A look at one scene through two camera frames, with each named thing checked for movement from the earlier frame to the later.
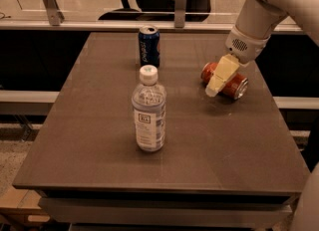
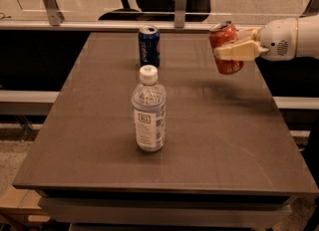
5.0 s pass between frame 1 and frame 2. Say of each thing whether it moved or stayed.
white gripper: moved
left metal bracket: stayed
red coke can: moved
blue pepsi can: stayed
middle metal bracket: stayed
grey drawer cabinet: stayed
